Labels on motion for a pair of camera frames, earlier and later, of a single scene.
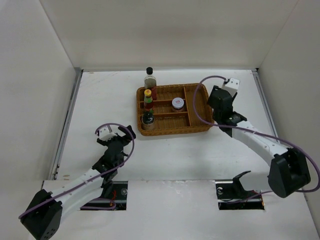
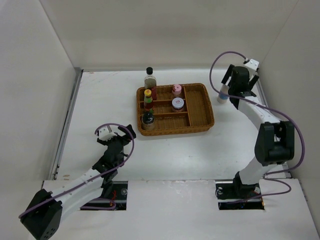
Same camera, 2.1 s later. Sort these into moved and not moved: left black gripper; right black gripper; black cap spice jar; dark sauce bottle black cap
Moved: right black gripper
Not moved: left black gripper; black cap spice jar; dark sauce bottle black cap
